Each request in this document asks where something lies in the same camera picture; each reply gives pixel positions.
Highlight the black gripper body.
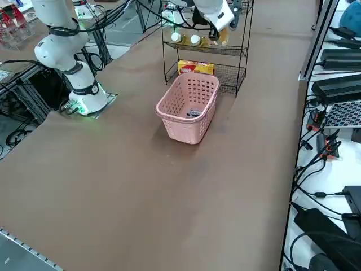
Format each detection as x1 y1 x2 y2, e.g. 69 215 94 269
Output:
192 6 215 29

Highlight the pink plastic basket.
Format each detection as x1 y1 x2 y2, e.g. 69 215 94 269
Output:
155 73 221 145

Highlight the yellow red snack box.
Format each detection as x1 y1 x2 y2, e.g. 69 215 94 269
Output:
177 59 217 76

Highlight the white device green light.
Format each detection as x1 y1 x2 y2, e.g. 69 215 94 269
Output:
72 0 95 21

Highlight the black power adapter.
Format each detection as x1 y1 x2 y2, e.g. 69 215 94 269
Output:
321 48 361 71
342 185 361 215
311 73 361 100

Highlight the black orange clamp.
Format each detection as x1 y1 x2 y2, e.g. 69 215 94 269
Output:
317 129 342 161
306 108 325 131

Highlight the blue rounded object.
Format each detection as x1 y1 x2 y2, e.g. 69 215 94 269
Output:
339 2 361 29

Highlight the grey perforated panel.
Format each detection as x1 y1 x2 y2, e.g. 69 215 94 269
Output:
323 100 361 129

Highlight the clear acrylic rack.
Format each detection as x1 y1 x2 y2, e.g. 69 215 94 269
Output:
0 4 37 51

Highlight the black wire shelf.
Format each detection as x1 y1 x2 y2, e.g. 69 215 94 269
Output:
160 0 254 99

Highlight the aluminium frame post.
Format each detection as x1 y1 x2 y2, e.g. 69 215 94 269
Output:
298 0 341 82

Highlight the aluminium table frame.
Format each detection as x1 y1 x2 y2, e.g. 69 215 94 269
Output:
0 60 61 125

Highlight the grey metal table rail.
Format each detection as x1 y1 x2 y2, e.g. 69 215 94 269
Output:
0 227 64 271

